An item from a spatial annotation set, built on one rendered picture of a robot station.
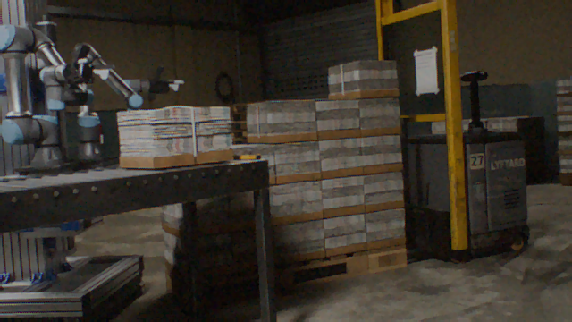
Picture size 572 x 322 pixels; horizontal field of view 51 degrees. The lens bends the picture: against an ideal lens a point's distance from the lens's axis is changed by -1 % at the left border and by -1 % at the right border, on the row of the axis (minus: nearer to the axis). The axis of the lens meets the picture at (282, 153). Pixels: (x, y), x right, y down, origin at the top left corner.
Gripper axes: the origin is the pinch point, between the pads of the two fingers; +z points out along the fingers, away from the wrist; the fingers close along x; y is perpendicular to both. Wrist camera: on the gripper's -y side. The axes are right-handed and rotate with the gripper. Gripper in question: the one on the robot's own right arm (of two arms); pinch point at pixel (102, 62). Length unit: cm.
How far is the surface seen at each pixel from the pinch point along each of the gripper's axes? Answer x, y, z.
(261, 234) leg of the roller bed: -45, 69, 48
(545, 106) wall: -770, -76, 59
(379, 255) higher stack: -184, 89, 44
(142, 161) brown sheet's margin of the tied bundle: -5.1, 40.0, 19.2
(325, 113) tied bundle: -146, 5, 26
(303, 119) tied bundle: -134, 9, 17
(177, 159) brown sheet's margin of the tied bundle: -12, 39, 31
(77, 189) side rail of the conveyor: 37, 51, 33
